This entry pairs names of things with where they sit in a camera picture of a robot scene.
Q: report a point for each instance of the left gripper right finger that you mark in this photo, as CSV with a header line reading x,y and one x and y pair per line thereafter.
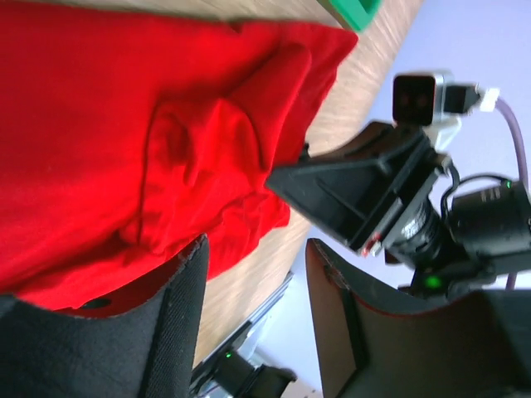
x,y
375,341

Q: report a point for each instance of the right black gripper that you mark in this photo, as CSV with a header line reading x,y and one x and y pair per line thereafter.
x,y
350,199

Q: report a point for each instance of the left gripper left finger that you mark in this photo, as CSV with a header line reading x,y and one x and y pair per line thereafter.
x,y
138,341

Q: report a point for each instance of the red t shirt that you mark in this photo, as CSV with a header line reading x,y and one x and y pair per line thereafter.
x,y
125,135

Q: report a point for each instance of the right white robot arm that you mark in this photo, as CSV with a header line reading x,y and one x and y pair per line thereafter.
x,y
491,224

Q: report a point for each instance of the green plastic tray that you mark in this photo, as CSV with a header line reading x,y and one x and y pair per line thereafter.
x,y
355,15

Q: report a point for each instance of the aluminium front rail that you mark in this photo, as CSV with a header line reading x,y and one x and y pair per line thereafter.
x,y
245,338

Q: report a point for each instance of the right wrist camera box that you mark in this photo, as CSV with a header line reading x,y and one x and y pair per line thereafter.
x,y
436,103

